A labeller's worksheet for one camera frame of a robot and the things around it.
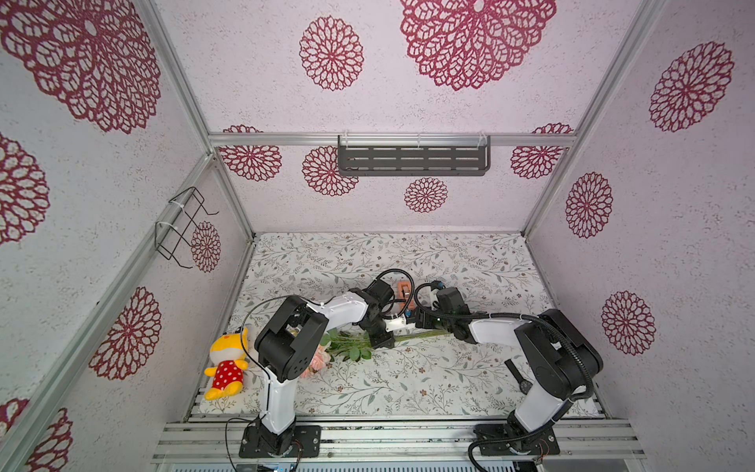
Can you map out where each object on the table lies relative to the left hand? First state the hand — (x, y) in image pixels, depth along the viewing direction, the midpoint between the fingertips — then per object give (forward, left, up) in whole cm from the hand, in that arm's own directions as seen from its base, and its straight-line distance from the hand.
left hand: (389, 343), depth 91 cm
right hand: (+10, -9, +2) cm, 14 cm away
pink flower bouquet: (-3, +13, +6) cm, 15 cm away
